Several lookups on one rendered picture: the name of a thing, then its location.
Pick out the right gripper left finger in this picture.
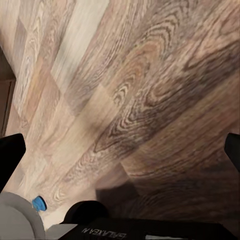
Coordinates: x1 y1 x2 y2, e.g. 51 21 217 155
0 133 26 193

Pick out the sandal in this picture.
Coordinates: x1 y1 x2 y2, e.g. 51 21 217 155
32 196 47 212

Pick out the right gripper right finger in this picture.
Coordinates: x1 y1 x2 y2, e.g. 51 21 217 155
224 132 240 173

